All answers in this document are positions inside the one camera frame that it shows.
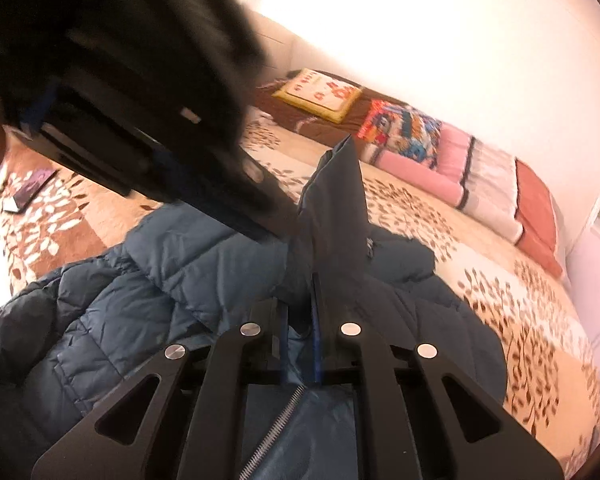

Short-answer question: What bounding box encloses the brown blanket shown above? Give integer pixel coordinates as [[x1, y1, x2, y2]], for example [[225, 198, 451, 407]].
[[251, 70, 405, 158]]

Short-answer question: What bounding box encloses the yellow bordered cushion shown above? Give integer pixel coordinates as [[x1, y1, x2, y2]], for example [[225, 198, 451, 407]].
[[273, 68, 363, 124]]

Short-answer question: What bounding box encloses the dark book on bed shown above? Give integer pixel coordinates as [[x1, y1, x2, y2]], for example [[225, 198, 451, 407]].
[[3, 169, 56, 214]]

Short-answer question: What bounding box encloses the colourful cartoon pillow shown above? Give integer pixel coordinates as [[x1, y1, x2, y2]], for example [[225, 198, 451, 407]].
[[356, 100, 442, 169]]

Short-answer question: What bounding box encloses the pink striped folded quilt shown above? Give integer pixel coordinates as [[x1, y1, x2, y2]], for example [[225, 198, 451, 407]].
[[363, 122, 567, 281]]

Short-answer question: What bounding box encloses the dark teal quilted jacket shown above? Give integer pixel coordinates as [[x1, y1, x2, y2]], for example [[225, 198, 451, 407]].
[[0, 140, 507, 479]]

